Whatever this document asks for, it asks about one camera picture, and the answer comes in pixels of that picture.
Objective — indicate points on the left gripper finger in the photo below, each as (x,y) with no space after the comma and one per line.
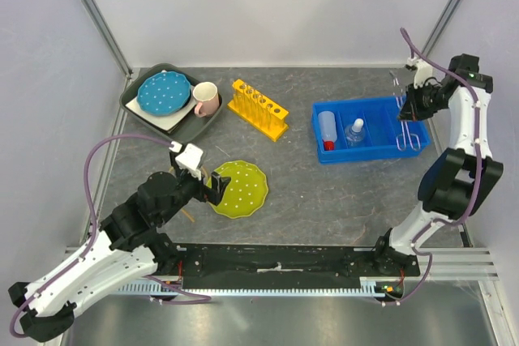
(215,181)
(215,196)

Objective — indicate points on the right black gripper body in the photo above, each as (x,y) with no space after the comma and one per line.
(430,100)

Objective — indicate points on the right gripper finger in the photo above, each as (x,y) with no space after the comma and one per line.
(408,113)
(410,94)

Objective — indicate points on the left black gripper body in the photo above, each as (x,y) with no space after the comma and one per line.
(190,187)

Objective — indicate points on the metal crucible tongs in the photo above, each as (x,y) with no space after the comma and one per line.
(405,139)

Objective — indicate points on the glass flask white stopper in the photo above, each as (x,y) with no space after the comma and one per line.
(355,133)

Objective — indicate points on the white wash bottle red cap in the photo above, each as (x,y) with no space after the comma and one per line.
(328,129)

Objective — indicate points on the yellow test tube rack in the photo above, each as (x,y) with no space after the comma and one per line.
(280,114)

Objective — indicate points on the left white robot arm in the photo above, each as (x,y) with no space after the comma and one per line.
(125,247)

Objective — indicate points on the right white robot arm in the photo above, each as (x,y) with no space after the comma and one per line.
(456,185)

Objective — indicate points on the blue plastic bin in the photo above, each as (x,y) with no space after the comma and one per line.
(381,129)

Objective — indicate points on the green dotted plate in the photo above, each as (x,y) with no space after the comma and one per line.
(246,192)

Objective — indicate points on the white square plate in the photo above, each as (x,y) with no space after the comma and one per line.
(174,119)

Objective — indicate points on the pink mug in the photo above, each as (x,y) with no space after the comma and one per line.
(207,99)

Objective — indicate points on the blue dotted plate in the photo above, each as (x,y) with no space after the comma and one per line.
(164,93)

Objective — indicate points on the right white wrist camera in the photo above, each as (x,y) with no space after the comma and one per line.
(423,71)

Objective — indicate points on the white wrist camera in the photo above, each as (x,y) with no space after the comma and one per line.
(191,159)
(423,71)

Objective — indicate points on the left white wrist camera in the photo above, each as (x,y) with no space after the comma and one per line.
(191,159)

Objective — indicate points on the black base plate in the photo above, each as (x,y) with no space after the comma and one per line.
(218,266)

